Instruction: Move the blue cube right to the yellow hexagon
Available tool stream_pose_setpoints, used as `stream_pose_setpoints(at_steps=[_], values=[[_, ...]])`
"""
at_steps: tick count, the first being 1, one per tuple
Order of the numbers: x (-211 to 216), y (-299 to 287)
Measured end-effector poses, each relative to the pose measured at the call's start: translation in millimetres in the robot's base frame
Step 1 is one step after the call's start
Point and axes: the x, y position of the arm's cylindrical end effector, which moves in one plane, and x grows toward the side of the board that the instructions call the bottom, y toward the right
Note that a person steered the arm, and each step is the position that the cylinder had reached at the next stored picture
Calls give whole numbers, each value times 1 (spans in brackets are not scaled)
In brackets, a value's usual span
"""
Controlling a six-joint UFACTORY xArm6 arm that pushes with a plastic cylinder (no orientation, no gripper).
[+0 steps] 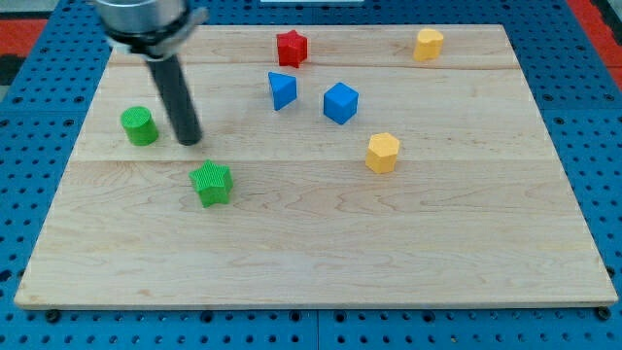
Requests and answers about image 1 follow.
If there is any light wooden board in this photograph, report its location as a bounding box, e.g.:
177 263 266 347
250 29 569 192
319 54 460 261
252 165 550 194
15 24 618 310

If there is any blue cube block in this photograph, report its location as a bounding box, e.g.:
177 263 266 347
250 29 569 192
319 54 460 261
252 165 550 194
323 82 360 124

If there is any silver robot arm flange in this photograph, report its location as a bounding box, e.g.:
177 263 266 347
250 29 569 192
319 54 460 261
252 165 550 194
93 0 209 61

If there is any yellow heart block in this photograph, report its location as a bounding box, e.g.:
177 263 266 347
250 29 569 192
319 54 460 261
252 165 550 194
413 28 444 61

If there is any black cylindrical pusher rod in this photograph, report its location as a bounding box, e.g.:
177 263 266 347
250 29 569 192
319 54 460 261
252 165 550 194
147 54 202 146

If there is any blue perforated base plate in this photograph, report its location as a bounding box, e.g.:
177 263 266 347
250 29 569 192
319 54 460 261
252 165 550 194
1 0 621 349

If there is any yellow hexagon block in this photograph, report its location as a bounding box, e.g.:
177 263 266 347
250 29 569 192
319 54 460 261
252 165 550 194
365 132 400 174

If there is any green cylinder block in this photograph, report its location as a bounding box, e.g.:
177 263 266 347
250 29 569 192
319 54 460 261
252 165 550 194
120 106 159 146

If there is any red star block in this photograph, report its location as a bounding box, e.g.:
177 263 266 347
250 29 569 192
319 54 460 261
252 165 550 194
276 30 308 68

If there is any green star block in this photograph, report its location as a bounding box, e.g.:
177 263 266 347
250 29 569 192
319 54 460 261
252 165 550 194
189 160 233 208

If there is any blue triangle block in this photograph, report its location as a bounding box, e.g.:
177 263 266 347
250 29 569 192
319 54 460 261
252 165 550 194
268 72 297 111

